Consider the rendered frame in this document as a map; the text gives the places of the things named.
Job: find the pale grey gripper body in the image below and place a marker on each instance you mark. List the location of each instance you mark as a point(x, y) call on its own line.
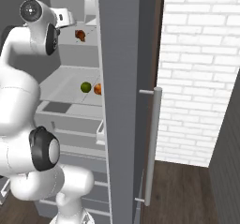
point(69, 19)

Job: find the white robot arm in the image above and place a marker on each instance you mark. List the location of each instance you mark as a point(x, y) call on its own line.
point(18, 109)

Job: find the brown chicken drumstick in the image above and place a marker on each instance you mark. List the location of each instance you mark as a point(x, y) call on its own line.
point(98, 89)
point(80, 35)

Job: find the green lime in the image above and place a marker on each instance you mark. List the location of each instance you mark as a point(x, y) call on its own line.
point(86, 87)

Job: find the pale fridge shelf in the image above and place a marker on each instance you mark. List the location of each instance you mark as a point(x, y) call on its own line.
point(70, 34)
point(65, 84)

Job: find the white carton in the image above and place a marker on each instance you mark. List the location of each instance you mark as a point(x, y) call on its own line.
point(89, 10)

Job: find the grey fridge body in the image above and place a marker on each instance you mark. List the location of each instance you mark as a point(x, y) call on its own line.
point(78, 56)

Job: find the pale fridge drawer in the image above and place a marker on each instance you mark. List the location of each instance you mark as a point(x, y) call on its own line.
point(72, 121)

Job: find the grey fridge door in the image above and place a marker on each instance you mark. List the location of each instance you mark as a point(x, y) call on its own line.
point(122, 109)

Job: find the white door bin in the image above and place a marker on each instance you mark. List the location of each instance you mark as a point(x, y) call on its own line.
point(100, 132)

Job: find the dark grey cabinet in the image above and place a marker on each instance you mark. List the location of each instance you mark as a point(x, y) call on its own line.
point(226, 159)

